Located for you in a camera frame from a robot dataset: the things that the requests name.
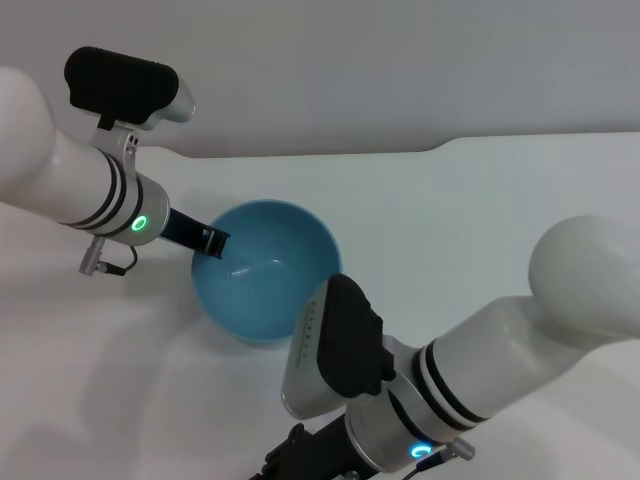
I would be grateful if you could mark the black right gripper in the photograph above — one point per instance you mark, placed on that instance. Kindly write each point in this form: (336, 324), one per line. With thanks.
(310, 452)

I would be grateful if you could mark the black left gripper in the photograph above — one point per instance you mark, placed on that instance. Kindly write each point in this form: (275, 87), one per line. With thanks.
(185, 230)

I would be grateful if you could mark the blue bowl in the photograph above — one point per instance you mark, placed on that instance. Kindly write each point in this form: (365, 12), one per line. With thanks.
(270, 300)

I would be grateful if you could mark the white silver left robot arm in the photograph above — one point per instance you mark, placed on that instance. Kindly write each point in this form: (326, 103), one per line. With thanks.
(65, 175)

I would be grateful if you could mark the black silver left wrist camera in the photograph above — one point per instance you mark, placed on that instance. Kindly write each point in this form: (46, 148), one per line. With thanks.
(120, 85)

